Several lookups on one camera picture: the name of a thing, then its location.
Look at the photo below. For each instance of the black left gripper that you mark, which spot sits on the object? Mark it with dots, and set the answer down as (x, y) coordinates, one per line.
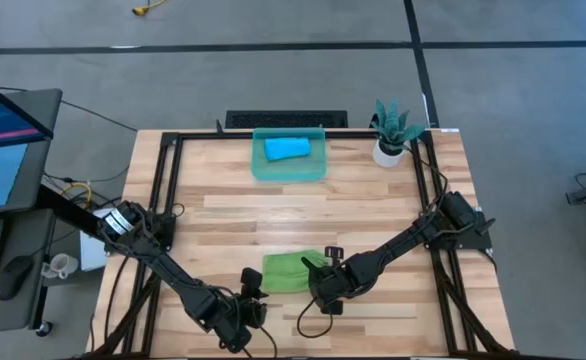
(240, 315)

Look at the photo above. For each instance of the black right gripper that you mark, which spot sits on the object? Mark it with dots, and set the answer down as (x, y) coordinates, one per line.
(330, 285)

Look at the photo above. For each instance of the green microfiber towel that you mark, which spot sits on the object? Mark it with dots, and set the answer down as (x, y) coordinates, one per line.
(285, 272)

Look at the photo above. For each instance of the blue microfiber towel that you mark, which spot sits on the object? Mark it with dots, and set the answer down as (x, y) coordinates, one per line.
(287, 149)

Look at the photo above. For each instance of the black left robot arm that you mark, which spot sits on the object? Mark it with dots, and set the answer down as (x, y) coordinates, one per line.
(173, 275)

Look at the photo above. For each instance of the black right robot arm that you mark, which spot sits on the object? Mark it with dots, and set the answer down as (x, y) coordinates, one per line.
(413, 240)

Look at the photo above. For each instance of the teal translucent plastic basket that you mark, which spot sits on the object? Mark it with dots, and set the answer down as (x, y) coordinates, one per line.
(290, 172)

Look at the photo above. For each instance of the artificial plant in white pot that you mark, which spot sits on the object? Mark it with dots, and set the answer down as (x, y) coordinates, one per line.
(392, 137)

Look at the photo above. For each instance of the white box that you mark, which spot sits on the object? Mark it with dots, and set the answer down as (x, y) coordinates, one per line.
(92, 257)

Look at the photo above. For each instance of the white mug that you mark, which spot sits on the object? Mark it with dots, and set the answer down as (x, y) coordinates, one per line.
(62, 265)

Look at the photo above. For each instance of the black desk caster wheel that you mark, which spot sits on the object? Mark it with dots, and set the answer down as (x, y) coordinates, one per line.
(44, 328)

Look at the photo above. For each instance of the black computer mouse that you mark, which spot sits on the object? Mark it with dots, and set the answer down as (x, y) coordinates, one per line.
(12, 277)

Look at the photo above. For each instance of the grey computer desk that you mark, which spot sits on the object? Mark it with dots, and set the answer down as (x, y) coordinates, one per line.
(3, 317)

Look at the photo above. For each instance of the computer monitor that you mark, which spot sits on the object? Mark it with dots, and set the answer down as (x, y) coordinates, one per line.
(3, 125)

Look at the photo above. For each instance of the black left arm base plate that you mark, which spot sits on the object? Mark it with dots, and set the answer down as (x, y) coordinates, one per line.
(165, 235)

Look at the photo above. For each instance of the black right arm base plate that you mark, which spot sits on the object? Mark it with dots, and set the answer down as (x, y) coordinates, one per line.
(478, 242)

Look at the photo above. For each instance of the black aluminium table frame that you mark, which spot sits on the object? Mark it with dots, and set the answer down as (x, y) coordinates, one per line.
(162, 150)

